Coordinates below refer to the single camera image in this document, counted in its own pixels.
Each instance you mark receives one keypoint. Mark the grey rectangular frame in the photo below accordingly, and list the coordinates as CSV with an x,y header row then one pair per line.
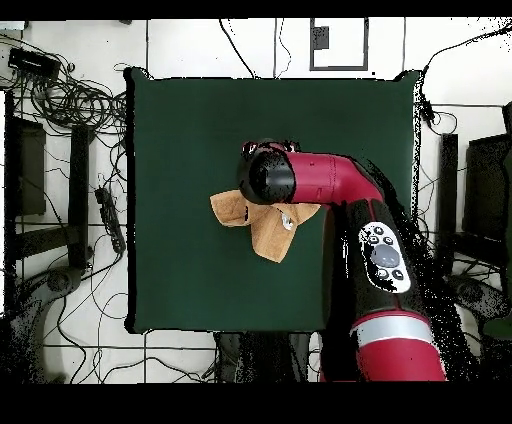
x,y
338,68

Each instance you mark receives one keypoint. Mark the black box device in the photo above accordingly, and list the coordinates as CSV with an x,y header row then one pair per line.
x,y
34,63

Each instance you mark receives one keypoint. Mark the tan terry towel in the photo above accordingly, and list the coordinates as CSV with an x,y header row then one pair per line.
x,y
272,236

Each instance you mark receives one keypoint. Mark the black flat panel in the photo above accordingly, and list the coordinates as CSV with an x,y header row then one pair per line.
x,y
486,188
30,172

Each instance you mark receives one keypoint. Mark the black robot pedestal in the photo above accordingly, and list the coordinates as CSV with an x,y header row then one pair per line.
x,y
264,356

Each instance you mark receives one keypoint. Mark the dark green round pad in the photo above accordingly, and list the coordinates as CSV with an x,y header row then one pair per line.
x,y
498,328

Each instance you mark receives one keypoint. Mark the long black power strip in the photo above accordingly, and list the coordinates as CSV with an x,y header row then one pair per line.
x,y
110,218

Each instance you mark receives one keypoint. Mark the grey stand base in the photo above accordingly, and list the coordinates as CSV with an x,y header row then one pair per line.
x,y
468,292
60,280

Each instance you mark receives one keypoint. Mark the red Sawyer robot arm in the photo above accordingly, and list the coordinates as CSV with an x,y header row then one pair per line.
x,y
332,176

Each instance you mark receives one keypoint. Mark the black upright post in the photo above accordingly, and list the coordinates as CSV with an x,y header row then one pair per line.
x,y
447,192
78,192

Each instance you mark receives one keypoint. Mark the dark green table cloth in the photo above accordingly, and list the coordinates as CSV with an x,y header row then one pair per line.
x,y
192,132

